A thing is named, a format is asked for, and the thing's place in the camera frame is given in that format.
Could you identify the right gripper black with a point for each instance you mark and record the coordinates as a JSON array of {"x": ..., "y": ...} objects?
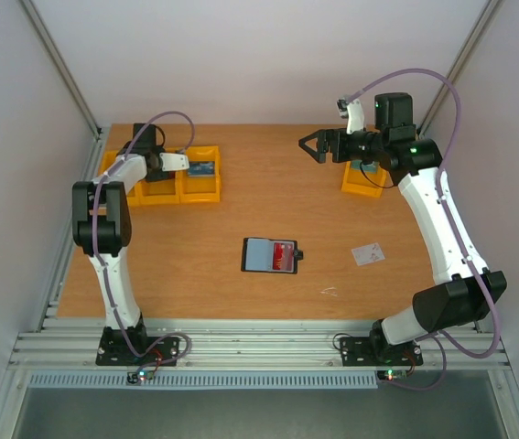
[{"x": 330, "y": 144}]

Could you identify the white card with red pattern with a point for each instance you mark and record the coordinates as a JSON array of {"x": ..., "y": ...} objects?
[{"x": 368, "y": 254}]

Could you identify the card holder with clear sleeves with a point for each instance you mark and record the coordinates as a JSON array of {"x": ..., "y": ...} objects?
[{"x": 257, "y": 255}]

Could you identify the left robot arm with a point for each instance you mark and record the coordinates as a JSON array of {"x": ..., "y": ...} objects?
[{"x": 102, "y": 228}]

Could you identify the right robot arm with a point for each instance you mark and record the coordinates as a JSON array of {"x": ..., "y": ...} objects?
[{"x": 465, "y": 288}]

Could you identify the teal card in bin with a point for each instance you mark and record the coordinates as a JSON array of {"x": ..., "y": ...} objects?
[{"x": 370, "y": 168}]

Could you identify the blue credit card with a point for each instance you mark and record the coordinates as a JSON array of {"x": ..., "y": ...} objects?
[{"x": 201, "y": 169}]

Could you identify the yellow bin far right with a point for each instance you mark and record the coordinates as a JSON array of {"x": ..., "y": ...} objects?
[{"x": 363, "y": 184}]

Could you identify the yellow bin right of trio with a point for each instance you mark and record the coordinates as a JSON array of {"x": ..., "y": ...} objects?
[{"x": 193, "y": 190}]

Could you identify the yellow bin middle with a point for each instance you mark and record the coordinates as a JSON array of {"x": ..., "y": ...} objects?
[{"x": 159, "y": 188}]

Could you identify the right circuit board with LED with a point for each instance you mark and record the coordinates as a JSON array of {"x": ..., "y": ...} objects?
[{"x": 392, "y": 374}]

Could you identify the circuit board with led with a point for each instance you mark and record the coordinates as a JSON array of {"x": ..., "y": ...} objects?
[
  {"x": 392, "y": 374},
  {"x": 141, "y": 377}
]

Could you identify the left circuit board with LED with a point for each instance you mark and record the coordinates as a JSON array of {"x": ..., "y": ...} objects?
[{"x": 141, "y": 377}]

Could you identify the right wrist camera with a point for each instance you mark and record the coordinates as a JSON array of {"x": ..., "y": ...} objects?
[{"x": 352, "y": 112}]

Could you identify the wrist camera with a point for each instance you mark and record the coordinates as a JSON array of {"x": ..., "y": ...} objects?
[
  {"x": 173, "y": 162},
  {"x": 352, "y": 112}
]

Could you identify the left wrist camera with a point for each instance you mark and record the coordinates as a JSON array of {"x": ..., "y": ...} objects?
[{"x": 173, "y": 162}]

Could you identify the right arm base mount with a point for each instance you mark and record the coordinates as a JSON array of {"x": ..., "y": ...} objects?
[{"x": 362, "y": 351}]

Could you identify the right aluminium frame post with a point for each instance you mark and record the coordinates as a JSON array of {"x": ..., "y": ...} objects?
[{"x": 478, "y": 30}]

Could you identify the aluminium frame post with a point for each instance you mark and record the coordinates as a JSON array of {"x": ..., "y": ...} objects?
[
  {"x": 478, "y": 30},
  {"x": 49, "y": 44}
]

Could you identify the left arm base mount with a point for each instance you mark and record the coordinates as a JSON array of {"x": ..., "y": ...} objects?
[{"x": 116, "y": 353}]

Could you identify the left aluminium frame post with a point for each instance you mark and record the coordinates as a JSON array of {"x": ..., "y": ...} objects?
[{"x": 49, "y": 44}]

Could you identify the aluminium rail frame front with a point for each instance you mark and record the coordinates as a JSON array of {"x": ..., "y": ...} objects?
[{"x": 217, "y": 344}]

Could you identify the slotted grey cable duct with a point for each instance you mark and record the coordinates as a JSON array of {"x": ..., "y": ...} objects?
[{"x": 199, "y": 380}]

